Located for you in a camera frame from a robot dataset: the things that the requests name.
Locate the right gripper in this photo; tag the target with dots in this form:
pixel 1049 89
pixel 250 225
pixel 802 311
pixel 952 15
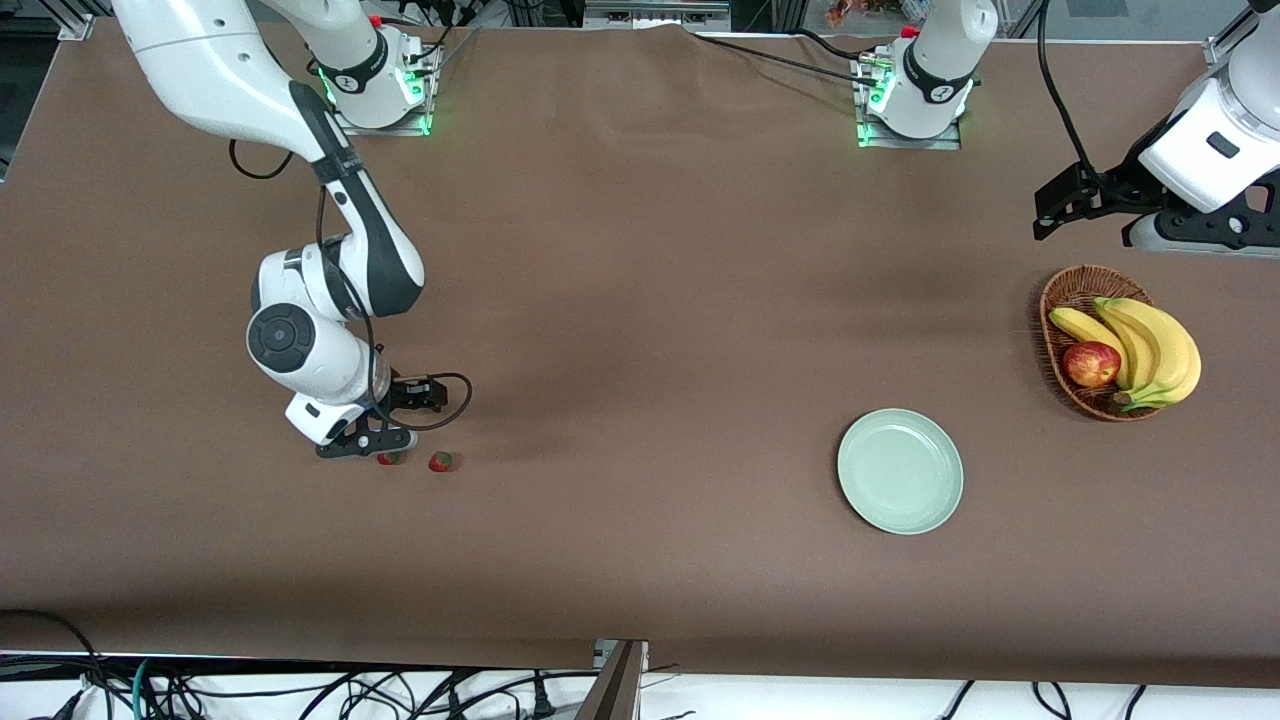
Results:
pixel 398 394

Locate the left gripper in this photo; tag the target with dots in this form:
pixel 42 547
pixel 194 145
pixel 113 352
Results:
pixel 1128 186

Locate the red toy strawberry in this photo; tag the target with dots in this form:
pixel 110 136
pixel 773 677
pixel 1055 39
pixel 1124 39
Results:
pixel 441 461
pixel 391 459

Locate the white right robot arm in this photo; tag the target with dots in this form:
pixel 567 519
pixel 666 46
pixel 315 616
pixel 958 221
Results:
pixel 200 70

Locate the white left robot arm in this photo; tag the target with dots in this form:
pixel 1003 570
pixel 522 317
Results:
pixel 935 80

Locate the pale green round plate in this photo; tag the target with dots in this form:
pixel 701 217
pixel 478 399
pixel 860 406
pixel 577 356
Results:
pixel 900 470

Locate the brown wicker basket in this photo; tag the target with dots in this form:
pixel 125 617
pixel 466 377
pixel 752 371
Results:
pixel 1075 290

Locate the red apple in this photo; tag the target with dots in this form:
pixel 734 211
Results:
pixel 1091 364

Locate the yellow banana bunch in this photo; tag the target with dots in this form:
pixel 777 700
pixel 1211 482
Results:
pixel 1170 350

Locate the large table cover mat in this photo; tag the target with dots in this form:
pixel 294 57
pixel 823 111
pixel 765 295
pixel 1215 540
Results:
pixel 640 300

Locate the colourful toy pile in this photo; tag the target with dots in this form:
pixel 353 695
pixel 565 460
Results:
pixel 850 12

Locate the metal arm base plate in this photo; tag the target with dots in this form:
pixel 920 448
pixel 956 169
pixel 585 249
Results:
pixel 920 143
pixel 400 126

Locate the metal table corner bracket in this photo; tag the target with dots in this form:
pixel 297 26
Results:
pixel 75 28
pixel 1222 52

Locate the brown wooden post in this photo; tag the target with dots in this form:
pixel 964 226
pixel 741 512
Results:
pixel 612 690

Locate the aluminium frame rail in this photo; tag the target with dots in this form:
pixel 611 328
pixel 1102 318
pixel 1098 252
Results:
pixel 655 12

